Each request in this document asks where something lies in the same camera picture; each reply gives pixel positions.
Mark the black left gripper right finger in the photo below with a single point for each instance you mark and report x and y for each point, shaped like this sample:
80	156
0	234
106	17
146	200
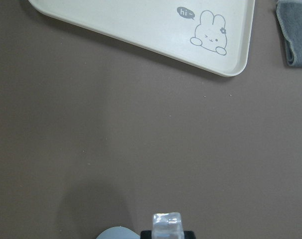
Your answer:
189	235

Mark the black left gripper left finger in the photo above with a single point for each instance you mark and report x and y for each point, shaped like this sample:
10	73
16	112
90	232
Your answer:
146	234

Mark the light blue plastic cup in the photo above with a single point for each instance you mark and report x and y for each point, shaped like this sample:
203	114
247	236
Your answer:
118	233

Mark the cream rabbit tray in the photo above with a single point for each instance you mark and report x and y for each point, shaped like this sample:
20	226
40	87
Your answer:
213	35

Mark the grey folded cloth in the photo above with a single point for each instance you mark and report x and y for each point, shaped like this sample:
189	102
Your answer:
289	15

